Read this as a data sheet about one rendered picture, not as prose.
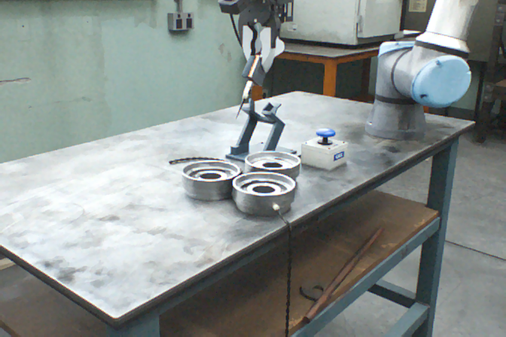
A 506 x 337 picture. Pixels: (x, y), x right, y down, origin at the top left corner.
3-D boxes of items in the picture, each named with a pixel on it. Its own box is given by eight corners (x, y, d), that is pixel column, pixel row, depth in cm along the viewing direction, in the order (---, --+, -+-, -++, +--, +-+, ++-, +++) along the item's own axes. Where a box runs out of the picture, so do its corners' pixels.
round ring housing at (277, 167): (292, 192, 97) (293, 171, 96) (237, 185, 100) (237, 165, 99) (304, 174, 107) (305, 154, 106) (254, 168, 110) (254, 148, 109)
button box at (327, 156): (329, 171, 109) (330, 148, 107) (300, 163, 113) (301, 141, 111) (349, 162, 115) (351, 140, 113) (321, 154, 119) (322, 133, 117)
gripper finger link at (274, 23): (281, 47, 107) (279, 1, 104) (277, 48, 105) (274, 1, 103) (263, 48, 109) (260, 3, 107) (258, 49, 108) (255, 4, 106)
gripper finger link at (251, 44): (267, 68, 115) (272, 24, 112) (250, 71, 111) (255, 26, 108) (256, 65, 117) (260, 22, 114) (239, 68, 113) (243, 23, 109)
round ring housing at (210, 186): (205, 207, 90) (204, 185, 89) (170, 189, 98) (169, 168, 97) (251, 192, 97) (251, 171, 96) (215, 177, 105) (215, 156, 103)
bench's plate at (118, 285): (116, 333, 62) (115, 318, 61) (-89, 196, 98) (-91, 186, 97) (473, 129, 150) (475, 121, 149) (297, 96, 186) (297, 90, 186)
